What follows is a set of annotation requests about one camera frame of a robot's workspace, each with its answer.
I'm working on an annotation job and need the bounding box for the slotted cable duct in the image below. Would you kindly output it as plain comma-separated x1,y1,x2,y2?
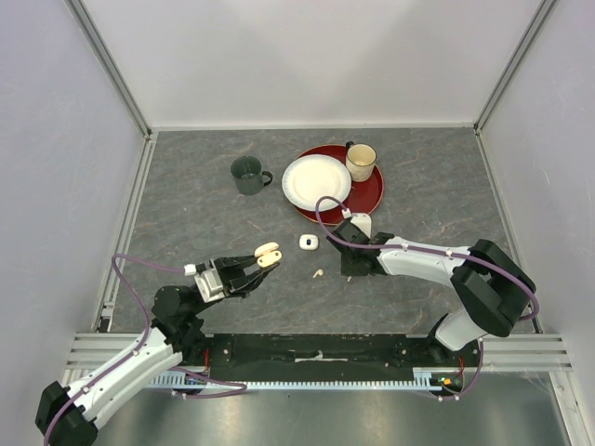
146,371,463,392

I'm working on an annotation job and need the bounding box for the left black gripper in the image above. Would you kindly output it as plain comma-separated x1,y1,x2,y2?
189,249,279,316

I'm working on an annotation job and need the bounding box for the front aluminium frame rail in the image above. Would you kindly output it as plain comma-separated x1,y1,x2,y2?
65,333,573,373

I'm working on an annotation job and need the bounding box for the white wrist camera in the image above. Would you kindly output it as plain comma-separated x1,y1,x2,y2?
341,208,372,238
183,264,226,304

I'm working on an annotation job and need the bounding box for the white earbud case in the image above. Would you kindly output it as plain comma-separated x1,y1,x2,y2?
298,234,319,251

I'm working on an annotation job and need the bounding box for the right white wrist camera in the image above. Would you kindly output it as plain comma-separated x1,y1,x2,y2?
341,208,372,238

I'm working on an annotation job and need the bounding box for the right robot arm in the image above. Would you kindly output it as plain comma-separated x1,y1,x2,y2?
327,218,538,366

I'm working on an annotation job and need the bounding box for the beige cup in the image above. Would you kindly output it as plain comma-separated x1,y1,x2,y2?
345,141,377,182

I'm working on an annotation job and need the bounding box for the aluminium post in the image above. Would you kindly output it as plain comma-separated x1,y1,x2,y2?
473,0,559,136
65,0,152,138

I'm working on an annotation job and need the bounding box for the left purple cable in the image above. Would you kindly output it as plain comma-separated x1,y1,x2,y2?
44,253,247,446

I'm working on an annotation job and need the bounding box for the left rear aluminium post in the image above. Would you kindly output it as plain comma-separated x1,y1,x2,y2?
65,0,152,138

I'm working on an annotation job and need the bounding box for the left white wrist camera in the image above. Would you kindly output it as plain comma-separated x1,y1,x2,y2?
183,264,226,304

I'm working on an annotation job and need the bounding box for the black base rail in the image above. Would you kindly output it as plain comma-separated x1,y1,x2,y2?
181,334,479,384

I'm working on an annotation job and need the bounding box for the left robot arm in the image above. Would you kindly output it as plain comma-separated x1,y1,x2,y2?
34,243,282,445

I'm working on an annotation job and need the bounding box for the white plate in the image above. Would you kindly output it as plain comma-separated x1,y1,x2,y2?
282,154,351,211

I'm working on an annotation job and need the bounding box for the right rear aluminium post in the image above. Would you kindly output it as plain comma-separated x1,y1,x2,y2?
473,0,559,136

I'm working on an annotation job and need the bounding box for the dark green mug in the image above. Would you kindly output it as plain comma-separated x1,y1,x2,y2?
231,156,273,195

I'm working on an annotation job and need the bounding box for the pink earbud case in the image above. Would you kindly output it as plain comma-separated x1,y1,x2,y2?
254,242,283,269

